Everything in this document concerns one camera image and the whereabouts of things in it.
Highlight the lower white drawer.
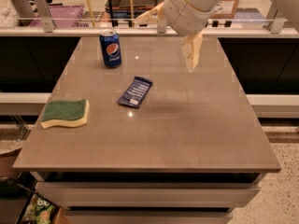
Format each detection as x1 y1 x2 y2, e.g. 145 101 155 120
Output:
65 211 233 224

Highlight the left metal railing post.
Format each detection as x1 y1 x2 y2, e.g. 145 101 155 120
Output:
34 0 55 33

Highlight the blue rxbar blueberry wrapper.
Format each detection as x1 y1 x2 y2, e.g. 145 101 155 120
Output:
118 77 152 108

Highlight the blue pepsi can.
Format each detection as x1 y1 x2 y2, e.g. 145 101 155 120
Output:
99 29 121 68

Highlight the green yellow sponge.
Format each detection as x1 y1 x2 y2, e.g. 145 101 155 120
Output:
41 99 90 129

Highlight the purple plastic crate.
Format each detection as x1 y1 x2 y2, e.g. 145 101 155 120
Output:
29 5 84 28

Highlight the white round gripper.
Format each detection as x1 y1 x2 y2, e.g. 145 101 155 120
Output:
134 0 215 73

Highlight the yellow pole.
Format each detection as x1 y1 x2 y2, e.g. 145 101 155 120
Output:
86 0 95 28

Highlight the white drawer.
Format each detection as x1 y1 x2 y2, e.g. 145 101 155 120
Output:
65 211 233 224
36 182 260 208

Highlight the green snack bag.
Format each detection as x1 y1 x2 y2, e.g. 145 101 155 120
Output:
20 195 57 224

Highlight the cardboard box with label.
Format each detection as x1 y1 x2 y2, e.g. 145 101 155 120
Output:
211 0 239 19

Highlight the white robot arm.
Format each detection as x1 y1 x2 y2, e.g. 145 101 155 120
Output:
134 0 299 72

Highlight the right metal railing post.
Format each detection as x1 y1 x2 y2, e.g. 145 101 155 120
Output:
267 4 285 35

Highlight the upper white drawer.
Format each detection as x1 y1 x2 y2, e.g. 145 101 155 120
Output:
36 182 260 208

